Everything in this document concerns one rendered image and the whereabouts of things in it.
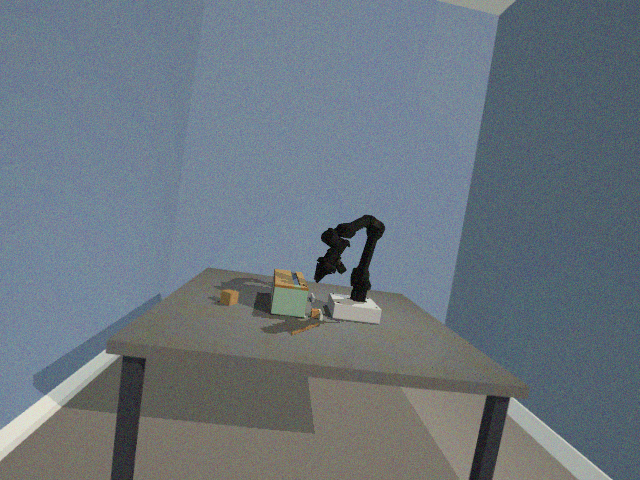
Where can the orange cube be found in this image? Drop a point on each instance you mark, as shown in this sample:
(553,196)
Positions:
(228,297)

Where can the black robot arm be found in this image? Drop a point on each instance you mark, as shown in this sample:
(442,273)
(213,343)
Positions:
(360,275)

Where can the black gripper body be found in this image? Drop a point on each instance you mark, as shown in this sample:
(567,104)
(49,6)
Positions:
(329,259)

